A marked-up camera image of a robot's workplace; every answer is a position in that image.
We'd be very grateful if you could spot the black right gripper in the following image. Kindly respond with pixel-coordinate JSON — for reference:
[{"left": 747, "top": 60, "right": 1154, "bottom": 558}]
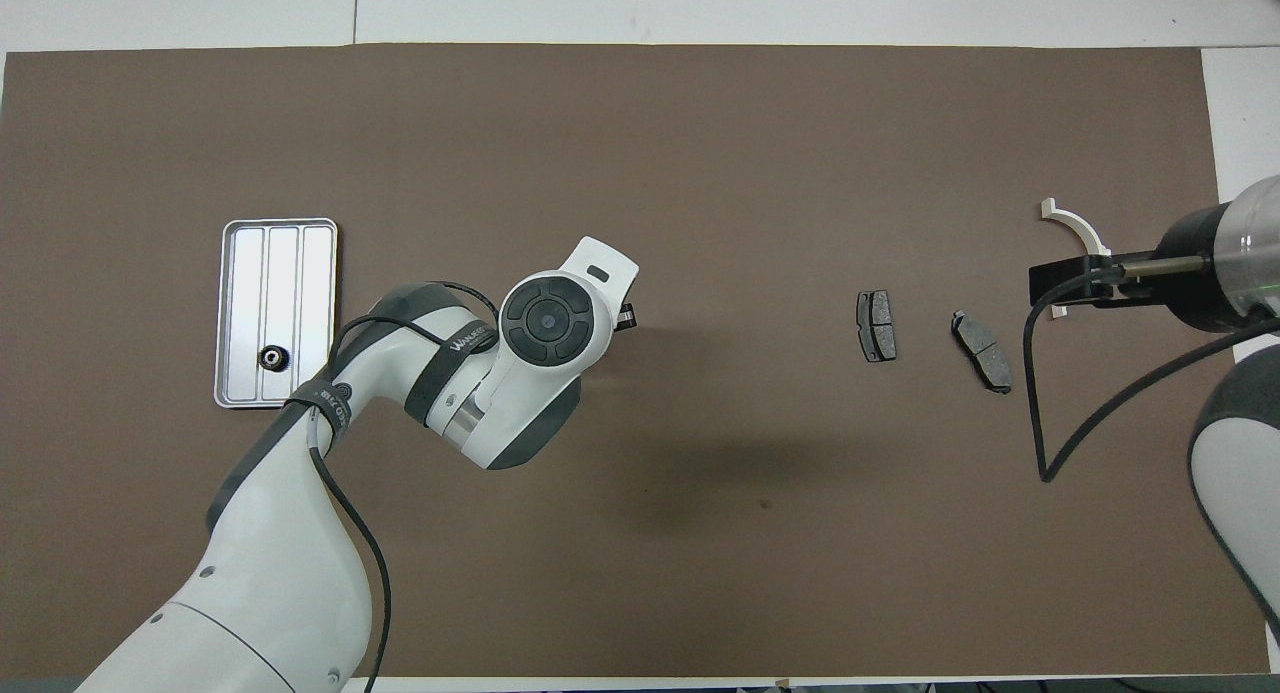
[{"left": 1029, "top": 256, "right": 1163, "bottom": 308}]

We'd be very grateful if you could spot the silver metal tray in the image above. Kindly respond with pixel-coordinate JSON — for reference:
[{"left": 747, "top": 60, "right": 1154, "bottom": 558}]
[{"left": 212, "top": 217, "right": 340, "bottom": 411}]

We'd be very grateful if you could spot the dark brake pad with tab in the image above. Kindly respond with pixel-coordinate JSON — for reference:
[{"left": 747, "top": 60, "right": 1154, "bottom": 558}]
[{"left": 950, "top": 310, "right": 1014, "bottom": 395}]

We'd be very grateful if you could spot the rectangular dark brake pad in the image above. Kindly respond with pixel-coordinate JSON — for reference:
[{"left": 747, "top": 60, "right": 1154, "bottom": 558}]
[{"left": 856, "top": 289, "right": 899, "bottom": 364}]

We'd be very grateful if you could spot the brown table mat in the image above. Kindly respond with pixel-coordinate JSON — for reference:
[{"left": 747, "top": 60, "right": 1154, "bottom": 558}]
[{"left": 0, "top": 43, "right": 1271, "bottom": 679}]

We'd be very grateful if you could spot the white semicircular bracket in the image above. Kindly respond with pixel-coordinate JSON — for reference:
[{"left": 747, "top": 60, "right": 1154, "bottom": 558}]
[{"left": 1039, "top": 197, "right": 1111, "bottom": 320}]

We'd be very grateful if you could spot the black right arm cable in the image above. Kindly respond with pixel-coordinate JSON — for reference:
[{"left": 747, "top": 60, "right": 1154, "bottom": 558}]
[{"left": 1025, "top": 256, "right": 1280, "bottom": 484}]

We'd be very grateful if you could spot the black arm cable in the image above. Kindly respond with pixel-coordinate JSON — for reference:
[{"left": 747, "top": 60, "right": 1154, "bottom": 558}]
[
  {"left": 1025, "top": 256, "right": 1280, "bottom": 484},
  {"left": 308, "top": 281, "right": 501, "bottom": 693}
]

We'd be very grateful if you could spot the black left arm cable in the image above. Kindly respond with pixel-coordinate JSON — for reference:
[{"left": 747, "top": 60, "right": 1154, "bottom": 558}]
[{"left": 308, "top": 281, "right": 501, "bottom": 693}]

